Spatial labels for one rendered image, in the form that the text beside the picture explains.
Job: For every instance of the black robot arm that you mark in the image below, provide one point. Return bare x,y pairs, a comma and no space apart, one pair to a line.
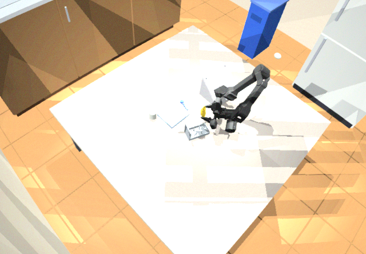
243,109

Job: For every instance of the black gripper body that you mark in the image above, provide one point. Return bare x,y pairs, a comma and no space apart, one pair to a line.
213,122

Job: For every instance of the yellow plate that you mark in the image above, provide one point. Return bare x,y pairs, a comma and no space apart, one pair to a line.
203,111

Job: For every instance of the grey cylinder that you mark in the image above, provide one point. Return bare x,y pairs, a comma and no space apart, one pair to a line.
152,114

